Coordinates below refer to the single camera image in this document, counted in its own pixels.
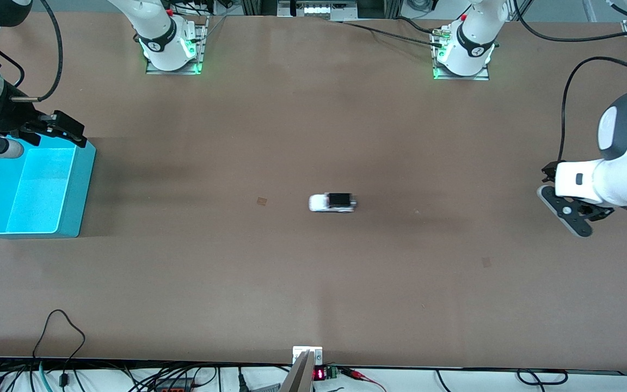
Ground white jeep toy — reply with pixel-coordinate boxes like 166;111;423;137
308;192;358;213

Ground teal plastic bin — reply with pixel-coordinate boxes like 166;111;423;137
0;133;97;239

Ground silver power strip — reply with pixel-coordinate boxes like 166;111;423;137
277;0;359;21

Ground red clip lead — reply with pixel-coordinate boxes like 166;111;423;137
341;367;388;392

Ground grey aluminium bar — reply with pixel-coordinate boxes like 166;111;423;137
280;350;314;392

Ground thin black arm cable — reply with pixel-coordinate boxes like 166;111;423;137
0;26;26;88

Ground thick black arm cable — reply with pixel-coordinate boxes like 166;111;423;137
13;0;65;103
512;0;627;217

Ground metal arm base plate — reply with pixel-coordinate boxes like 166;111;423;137
145;15;208;75
432;27;490;81

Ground black coiled cable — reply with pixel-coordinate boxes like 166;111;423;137
436;369;569;392

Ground short black table cable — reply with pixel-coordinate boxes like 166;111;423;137
395;16;447;36

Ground long black table cable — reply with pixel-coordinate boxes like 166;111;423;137
340;21;445;47

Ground thin black looped cable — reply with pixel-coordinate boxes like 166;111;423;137
32;309;87;388

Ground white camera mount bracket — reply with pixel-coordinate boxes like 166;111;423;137
292;346;323;366

